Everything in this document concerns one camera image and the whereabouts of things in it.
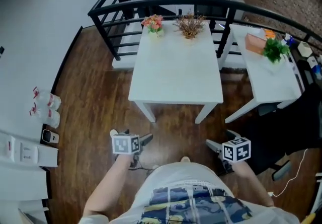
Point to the person's foot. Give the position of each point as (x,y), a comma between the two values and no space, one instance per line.
(185,159)

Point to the small orange box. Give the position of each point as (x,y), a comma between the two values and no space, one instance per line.
(269,33)

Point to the white long table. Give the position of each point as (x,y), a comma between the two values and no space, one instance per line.
(271,82)

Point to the black metal railing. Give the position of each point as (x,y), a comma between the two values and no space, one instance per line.
(156,1)

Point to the large orange box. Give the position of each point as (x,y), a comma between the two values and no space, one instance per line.
(254,43)

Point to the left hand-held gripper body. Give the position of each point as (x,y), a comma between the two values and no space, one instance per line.
(123,144)

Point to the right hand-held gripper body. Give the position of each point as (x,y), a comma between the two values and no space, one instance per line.
(236,150)

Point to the clear water bottle red cap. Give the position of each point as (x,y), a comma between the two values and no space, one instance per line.
(47,116)
(49,98)

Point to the white printed box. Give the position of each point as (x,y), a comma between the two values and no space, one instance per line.
(37,155)

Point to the small black and white device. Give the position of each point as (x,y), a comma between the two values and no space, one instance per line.
(49,136)

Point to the person's right forearm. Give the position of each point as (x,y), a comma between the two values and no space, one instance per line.
(254,182)

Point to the black office chair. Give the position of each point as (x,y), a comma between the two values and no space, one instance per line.
(289,130)

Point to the white square table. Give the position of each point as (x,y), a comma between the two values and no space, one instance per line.
(176,72)

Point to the person's left forearm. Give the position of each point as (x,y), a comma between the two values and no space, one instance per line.
(108,187)

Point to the white square device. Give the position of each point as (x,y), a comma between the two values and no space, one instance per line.
(305,49)

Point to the black desk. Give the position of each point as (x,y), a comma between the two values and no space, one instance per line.
(308,77)

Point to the clear packet with red label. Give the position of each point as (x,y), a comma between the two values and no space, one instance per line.
(7,148)

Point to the green plant in white pot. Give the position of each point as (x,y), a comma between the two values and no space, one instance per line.
(274,50)

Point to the pink flowers in white pot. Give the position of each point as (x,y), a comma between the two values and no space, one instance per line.
(153,24)

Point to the person's white printed t-shirt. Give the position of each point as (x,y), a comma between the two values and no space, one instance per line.
(186,182)

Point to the blue spray bottle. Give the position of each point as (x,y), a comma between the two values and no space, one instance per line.
(288,39)

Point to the dried brown plant in pot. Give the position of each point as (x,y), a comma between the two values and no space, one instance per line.
(189,26)

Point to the white cabinet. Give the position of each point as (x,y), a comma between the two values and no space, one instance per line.
(22,187)

